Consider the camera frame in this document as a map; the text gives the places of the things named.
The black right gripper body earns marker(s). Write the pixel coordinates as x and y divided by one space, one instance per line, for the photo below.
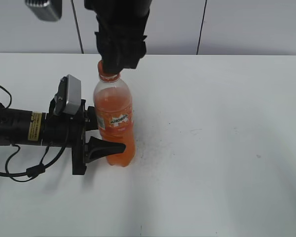
120 19

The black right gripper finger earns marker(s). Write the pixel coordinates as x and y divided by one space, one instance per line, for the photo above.
110 50
133 51

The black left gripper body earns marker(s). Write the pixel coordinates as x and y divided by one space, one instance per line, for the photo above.
66 131

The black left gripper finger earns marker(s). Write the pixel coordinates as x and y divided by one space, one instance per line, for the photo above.
97 148
90 119

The orange Mirinda soda bottle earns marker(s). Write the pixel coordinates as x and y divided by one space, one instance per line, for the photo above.
114 109

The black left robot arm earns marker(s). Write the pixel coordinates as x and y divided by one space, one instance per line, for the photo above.
20 127

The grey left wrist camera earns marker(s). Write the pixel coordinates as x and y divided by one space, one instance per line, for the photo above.
68 97

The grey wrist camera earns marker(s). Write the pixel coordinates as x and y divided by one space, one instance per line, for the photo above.
45 10
68 97

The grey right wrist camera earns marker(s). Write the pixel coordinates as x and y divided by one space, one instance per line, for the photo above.
45 10

